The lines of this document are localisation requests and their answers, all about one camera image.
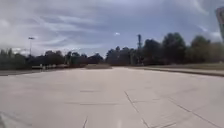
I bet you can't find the pale concrete slab plaza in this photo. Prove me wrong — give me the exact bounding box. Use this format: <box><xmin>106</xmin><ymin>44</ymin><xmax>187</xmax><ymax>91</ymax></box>
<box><xmin>0</xmin><ymin>66</ymin><xmax>224</xmax><ymax>128</ymax></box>

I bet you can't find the tall dark mast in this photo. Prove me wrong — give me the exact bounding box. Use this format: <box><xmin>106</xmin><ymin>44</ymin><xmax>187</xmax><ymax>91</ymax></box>
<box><xmin>136</xmin><ymin>33</ymin><xmax>143</xmax><ymax>66</ymax></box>

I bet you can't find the row of dark trees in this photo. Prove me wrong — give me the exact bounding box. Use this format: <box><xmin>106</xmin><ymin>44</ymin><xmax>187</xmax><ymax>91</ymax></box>
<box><xmin>0</xmin><ymin>32</ymin><xmax>224</xmax><ymax>70</ymax></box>

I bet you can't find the grey raised kerb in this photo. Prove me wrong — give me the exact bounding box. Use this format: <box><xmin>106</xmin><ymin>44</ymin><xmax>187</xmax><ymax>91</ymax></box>
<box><xmin>131</xmin><ymin>66</ymin><xmax>224</xmax><ymax>78</ymax></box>

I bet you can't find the grass strip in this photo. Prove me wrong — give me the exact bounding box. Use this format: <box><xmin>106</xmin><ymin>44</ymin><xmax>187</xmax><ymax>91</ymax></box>
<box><xmin>133</xmin><ymin>62</ymin><xmax>224</xmax><ymax>72</ymax></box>

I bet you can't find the tall lamp pole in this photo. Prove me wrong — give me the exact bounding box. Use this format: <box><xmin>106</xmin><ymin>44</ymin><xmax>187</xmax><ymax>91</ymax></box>
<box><xmin>27</xmin><ymin>36</ymin><xmax>36</xmax><ymax>58</ymax></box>

